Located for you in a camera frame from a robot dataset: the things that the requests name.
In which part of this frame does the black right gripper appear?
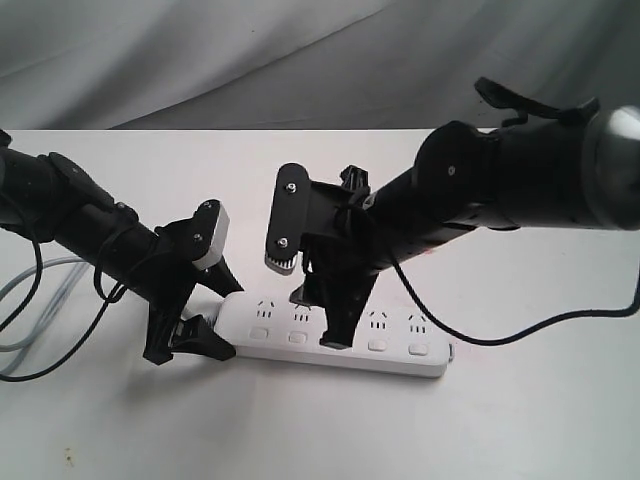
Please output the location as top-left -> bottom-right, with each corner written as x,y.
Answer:
289,165 -> 377,349

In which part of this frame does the white power strip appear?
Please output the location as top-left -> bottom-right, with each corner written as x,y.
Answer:
214,292 -> 454,379

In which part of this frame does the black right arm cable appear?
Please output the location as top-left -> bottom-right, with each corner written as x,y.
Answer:
334,199 -> 640,347

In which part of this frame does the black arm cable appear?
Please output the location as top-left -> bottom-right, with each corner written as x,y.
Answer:
334,199 -> 640,347
0,194 -> 151,384

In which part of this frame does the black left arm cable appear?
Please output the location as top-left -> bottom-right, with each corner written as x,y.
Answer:
0,194 -> 151,384

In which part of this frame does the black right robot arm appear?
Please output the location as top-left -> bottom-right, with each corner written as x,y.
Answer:
286,78 -> 639,349

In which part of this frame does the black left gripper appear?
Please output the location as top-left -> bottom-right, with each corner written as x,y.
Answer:
130,218 -> 244,364

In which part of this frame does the grey power strip cable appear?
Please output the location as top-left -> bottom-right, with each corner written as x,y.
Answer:
0,257 -> 221,376

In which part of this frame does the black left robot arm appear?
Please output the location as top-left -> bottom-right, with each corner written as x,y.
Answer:
1,133 -> 242,365

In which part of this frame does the grey backdrop cloth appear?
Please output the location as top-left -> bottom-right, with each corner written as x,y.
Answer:
1,1 -> 639,129

